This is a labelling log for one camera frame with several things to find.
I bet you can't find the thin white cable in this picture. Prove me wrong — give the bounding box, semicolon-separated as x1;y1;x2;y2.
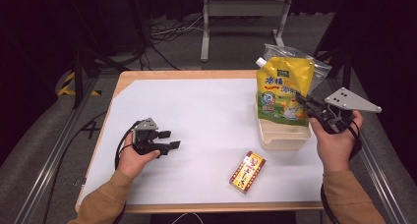
170;212;206;224

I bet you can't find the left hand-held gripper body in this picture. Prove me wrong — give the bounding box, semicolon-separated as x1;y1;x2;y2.
131;117;165;158

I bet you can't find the person's left hand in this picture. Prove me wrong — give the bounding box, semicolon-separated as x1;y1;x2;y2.
117;132;161;179

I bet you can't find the white plastic storage box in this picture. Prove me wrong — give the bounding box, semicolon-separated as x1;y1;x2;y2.
255;92;313;152

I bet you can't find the bundle of floor cables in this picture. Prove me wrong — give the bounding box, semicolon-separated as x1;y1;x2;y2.
149;14;205;71

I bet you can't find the grey metal stand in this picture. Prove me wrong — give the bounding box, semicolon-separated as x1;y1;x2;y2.
200;0;294;63

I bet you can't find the aluminium rail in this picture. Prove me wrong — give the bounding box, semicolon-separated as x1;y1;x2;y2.
357;141;411;224
13;76;99;224

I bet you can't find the white table sheet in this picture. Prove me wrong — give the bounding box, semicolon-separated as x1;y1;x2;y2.
78;78;326;206

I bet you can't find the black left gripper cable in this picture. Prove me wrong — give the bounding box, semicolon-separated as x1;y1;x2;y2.
113;120;142;171

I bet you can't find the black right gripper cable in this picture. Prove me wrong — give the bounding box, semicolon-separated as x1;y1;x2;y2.
320;110;364;224

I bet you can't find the person's right hand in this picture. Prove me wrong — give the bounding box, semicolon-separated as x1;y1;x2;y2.
309;110;364;173

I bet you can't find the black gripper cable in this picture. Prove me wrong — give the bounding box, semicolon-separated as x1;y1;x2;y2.
113;120;142;171
320;110;364;224

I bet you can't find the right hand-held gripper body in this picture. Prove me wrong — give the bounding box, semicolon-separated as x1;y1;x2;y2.
308;86;383;135

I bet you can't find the black floor cable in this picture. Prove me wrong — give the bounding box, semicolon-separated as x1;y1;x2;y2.
42;110;109;224

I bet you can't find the yellow spouted sauce pouch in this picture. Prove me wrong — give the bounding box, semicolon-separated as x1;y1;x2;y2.
255;56;316;128

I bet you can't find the yellow black hazard tape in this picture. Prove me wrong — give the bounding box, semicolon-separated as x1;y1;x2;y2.
57;71;102;97

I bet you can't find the black metal stand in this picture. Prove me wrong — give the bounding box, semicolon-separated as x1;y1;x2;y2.
70;0;132;110
313;36;355;90

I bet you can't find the small red yellow carton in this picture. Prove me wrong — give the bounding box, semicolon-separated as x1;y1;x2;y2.
228;150;267;195

